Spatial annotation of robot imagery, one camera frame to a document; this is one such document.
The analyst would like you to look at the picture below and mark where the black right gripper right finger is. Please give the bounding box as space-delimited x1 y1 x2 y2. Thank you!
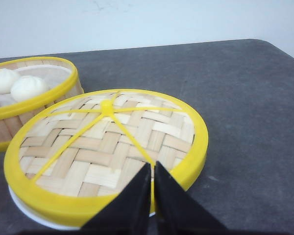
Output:
154 162 229 235

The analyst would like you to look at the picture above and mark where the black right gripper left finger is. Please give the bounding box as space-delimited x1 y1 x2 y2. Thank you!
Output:
82 163 151 235

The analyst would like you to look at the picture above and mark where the yellow woven bamboo steamer lid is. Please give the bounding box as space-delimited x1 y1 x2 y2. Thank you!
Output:
4 89 208 227

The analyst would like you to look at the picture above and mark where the bamboo steamer basket with buns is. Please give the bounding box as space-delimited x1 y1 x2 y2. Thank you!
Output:
0 56 84 152

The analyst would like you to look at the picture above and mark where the white steamer liner cloth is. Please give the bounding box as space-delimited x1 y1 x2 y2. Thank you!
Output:
0 65 71 107

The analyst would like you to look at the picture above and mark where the white steamed bun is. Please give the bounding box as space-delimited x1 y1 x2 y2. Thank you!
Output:
10 75 49 102
0 69 20 94

